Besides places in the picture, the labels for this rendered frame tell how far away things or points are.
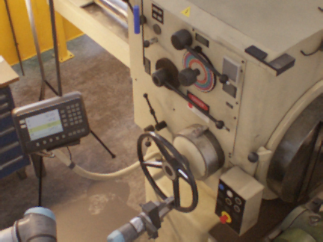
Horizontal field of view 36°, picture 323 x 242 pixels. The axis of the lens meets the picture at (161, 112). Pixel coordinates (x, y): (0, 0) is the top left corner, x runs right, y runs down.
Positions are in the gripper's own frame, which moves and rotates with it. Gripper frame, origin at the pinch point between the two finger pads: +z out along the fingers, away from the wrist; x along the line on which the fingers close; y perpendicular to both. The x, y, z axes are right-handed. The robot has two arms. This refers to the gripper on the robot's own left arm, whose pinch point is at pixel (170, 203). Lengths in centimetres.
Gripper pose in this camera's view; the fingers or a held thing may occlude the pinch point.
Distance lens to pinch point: 215.5
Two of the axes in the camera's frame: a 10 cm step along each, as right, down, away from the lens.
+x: 1.3, 8.2, 5.6
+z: 7.7, -4.4, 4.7
